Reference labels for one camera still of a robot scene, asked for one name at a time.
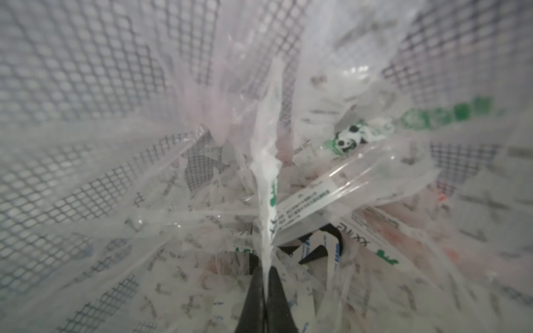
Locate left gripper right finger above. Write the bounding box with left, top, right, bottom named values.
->
left=266, top=266, right=298, bottom=333

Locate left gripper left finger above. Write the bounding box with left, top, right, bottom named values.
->
left=235, top=266, right=265, bottom=333

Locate clear chopstick wrapper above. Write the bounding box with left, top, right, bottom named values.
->
left=251, top=57, right=285, bottom=294

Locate clear plastic bin liner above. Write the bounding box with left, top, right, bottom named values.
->
left=0, top=0, right=533, bottom=333

